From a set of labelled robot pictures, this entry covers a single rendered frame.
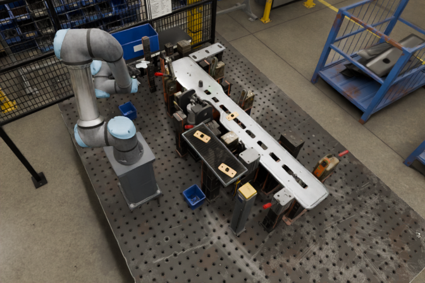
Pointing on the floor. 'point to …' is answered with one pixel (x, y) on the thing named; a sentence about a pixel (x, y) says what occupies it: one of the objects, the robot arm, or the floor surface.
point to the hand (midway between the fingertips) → (144, 72)
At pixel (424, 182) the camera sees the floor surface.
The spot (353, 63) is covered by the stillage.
